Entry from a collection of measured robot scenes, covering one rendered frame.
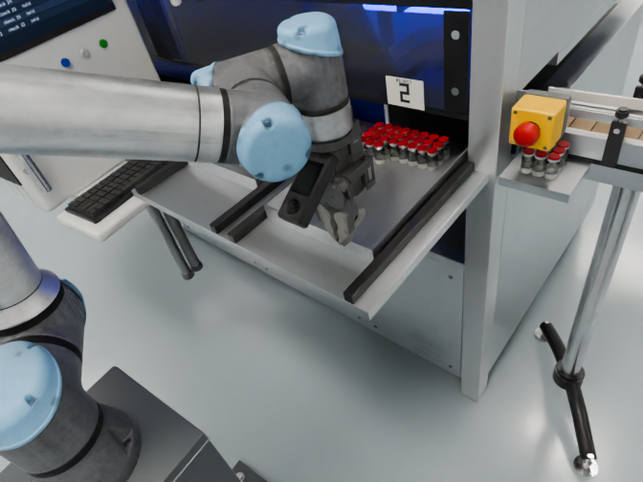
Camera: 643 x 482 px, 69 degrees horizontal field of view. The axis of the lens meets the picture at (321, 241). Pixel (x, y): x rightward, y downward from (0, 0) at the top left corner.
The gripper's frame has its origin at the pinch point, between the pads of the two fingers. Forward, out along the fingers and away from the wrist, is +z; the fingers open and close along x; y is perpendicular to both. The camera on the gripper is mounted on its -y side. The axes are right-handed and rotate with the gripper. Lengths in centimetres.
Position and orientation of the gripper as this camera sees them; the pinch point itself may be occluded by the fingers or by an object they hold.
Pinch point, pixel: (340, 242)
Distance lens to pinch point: 78.7
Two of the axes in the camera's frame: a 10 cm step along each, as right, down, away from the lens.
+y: 6.3, -6.0, 4.9
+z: 1.8, 7.3, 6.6
